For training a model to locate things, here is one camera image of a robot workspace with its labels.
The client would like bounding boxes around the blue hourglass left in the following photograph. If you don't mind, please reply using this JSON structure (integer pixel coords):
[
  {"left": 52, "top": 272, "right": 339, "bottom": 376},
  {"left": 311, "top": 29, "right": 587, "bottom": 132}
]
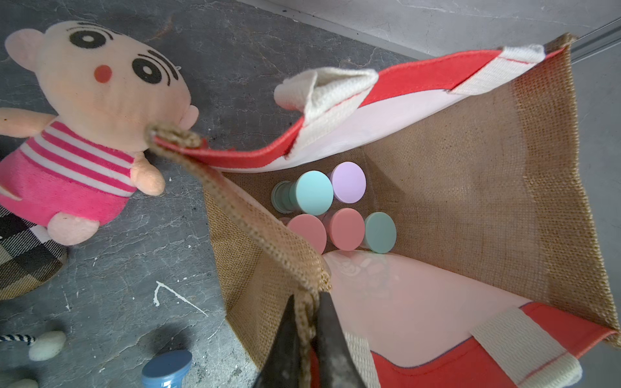
[{"left": 142, "top": 349, "right": 192, "bottom": 388}]

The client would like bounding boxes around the green small hourglass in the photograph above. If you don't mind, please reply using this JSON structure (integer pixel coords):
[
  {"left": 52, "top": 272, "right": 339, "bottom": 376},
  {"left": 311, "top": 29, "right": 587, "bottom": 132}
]
[{"left": 362, "top": 212, "right": 397, "bottom": 254}]

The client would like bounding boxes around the white fluffy plush toy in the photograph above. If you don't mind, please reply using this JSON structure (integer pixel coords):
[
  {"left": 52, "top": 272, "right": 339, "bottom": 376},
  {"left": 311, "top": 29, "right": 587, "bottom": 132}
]
[{"left": 1, "top": 331, "right": 67, "bottom": 362}]

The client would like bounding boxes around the large green hourglass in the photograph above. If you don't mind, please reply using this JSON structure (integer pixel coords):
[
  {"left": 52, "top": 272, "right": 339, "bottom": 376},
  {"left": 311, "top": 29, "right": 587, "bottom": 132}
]
[{"left": 271, "top": 171, "right": 334, "bottom": 216}]

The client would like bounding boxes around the red canvas jute bag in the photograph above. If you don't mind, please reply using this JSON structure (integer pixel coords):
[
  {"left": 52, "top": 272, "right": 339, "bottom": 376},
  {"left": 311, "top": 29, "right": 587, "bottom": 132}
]
[{"left": 145, "top": 34, "right": 620, "bottom": 387}]

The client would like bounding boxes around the plaid brown pouch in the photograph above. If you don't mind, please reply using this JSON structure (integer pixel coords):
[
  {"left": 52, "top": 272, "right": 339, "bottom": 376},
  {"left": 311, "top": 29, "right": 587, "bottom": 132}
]
[{"left": 0, "top": 208, "right": 68, "bottom": 301}]

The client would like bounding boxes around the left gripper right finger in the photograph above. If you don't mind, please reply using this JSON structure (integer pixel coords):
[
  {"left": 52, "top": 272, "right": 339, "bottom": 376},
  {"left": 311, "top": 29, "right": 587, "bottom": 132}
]
[{"left": 315, "top": 292, "right": 365, "bottom": 388}]

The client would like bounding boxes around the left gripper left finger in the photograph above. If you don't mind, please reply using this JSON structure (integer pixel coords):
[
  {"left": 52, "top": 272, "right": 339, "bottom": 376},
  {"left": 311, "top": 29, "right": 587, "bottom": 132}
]
[{"left": 252, "top": 295, "right": 301, "bottom": 388}]

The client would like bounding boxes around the purple hourglass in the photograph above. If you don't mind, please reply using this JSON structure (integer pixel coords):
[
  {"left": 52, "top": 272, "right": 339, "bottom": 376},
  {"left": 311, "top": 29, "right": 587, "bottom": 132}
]
[{"left": 330, "top": 162, "right": 366, "bottom": 204}]

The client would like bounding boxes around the pink hourglass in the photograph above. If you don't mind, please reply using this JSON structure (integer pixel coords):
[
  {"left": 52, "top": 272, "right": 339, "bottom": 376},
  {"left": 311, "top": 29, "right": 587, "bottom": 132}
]
[
  {"left": 280, "top": 214, "right": 328, "bottom": 255},
  {"left": 322, "top": 208, "right": 365, "bottom": 251}
]

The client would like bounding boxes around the pink striped plush doll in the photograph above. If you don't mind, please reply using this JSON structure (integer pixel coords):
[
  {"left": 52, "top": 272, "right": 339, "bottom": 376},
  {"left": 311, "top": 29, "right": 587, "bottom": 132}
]
[{"left": 1, "top": 21, "right": 199, "bottom": 246}]

